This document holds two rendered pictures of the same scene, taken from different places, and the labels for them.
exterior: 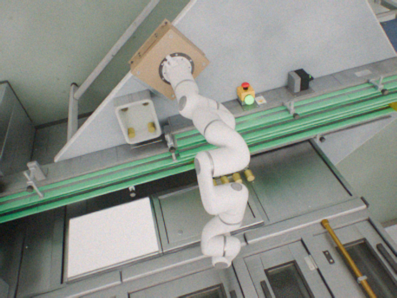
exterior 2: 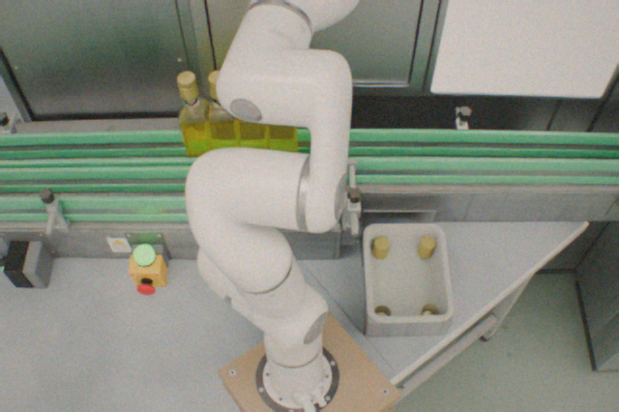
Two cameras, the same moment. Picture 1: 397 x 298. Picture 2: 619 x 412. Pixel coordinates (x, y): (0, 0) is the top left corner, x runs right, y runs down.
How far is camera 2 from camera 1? 0.40 m
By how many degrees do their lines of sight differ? 12
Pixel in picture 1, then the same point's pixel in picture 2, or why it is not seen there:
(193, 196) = not seen: hidden behind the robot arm
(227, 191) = (279, 106)
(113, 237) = (535, 34)
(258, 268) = not seen: outside the picture
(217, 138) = (261, 251)
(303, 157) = (51, 85)
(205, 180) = (331, 159)
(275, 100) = (85, 236)
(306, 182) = (57, 30)
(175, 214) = (385, 38)
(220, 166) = (278, 183)
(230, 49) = (163, 379)
